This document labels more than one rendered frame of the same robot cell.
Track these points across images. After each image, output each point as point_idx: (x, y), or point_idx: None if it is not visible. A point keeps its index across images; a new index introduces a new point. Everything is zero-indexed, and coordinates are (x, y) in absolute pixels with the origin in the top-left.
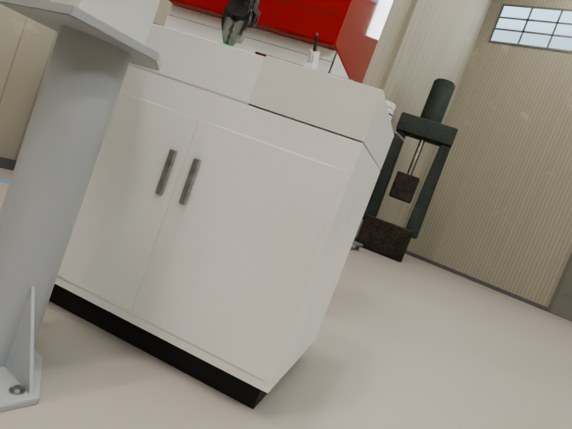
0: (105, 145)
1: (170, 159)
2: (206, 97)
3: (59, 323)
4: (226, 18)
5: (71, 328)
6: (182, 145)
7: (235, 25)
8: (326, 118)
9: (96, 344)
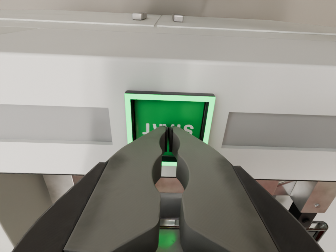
0: (278, 25)
1: (176, 14)
2: (155, 31)
3: (204, 4)
4: (258, 238)
5: (194, 5)
6: (169, 22)
7: (150, 202)
8: None
9: (172, 1)
